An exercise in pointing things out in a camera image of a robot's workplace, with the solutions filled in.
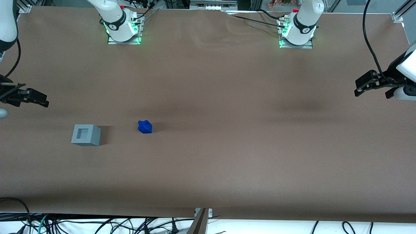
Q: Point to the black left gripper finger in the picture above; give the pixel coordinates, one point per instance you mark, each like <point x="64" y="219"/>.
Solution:
<point x="390" y="93"/>
<point x="365" y="79"/>

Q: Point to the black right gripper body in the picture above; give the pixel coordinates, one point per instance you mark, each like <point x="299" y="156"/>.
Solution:
<point x="4" y="94"/>

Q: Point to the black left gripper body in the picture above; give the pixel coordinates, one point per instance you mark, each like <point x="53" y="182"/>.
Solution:
<point x="391" y="78"/>

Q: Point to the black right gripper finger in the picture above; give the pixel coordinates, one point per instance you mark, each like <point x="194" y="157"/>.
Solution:
<point x="35" y="97"/>

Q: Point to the blue plastic part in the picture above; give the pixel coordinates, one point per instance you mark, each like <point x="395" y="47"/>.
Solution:
<point x="145" y="127"/>

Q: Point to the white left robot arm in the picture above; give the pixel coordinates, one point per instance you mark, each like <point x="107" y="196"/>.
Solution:
<point x="302" y="24"/>

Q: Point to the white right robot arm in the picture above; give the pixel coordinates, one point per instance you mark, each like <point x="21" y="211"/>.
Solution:
<point x="117" y="22"/>

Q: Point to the gray square base block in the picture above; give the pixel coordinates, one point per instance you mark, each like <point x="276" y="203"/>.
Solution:
<point x="92" y="136"/>

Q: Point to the brown table cover sheet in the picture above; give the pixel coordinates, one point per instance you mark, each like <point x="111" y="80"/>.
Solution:
<point x="227" y="146"/>

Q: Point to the white power strip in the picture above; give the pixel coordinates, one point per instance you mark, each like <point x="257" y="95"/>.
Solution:
<point x="213" y="5"/>

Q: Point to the tan angled bar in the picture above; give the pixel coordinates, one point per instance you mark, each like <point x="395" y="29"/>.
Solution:
<point x="199" y="224"/>

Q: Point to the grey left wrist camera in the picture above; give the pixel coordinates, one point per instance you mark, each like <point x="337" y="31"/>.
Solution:
<point x="406" y="92"/>

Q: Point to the aluminium frame profile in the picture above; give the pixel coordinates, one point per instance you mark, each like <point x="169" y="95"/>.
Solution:
<point x="403" y="9"/>

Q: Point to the aluminium frame corner bracket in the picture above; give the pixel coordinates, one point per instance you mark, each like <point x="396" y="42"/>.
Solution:
<point x="25" y="8"/>

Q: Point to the grey metal edge bracket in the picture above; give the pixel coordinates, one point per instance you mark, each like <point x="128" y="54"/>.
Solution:
<point x="209" y="213"/>

